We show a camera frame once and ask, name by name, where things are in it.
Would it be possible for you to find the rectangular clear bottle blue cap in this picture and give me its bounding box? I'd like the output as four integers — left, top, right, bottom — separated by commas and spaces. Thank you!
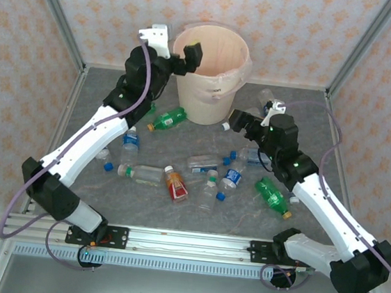
184, 151, 232, 178

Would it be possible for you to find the clear bottle blue logo label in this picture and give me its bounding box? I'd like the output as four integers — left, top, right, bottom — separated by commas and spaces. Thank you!
214, 161, 246, 204

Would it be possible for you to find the clear bottle green neck ring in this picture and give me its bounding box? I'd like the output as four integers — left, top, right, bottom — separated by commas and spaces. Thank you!
195, 169, 222, 214

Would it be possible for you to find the red bottle white cap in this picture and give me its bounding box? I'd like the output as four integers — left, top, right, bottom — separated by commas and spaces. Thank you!
161, 165, 193, 205

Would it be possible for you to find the clear bottle green cap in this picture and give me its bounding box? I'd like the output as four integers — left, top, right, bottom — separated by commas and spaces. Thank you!
115, 161, 166, 187

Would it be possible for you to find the cream plastic bin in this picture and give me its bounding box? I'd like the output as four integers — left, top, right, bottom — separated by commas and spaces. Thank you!
166, 21, 257, 130

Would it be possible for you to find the grey metal shelf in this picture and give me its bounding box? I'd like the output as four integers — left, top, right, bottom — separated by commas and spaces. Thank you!
0, 237, 391, 293

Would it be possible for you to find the aluminium rail below wall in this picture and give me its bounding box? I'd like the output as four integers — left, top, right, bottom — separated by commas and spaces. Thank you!
83, 59, 329, 95

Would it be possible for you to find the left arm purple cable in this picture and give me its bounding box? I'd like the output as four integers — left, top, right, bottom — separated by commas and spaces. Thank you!
0, 21, 157, 276

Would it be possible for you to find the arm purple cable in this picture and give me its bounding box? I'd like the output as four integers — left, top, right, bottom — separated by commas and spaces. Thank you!
259, 95, 391, 293
0, 21, 157, 276

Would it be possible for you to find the aluminium side rail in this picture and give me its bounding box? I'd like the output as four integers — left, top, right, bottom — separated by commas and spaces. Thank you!
20, 61, 90, 219
313, 91, 366, 213

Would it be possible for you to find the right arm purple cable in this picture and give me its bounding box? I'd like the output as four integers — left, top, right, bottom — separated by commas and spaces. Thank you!
259, 95, 391, 293

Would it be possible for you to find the aluminium corner post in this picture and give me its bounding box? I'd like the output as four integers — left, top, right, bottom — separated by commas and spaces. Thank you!
17, 0, 95, 73
325, 0, 391, 105

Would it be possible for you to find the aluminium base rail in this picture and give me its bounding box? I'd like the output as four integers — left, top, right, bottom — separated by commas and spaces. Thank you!
0, 212, 357, 276

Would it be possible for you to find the grey slotted cable duct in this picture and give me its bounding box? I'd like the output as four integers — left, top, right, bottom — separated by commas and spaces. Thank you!
11, 241, 297, 285

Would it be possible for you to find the black round cable hub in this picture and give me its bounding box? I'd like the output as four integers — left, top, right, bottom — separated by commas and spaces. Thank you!
76, 245, 105, 270
268, 265, 298, 291

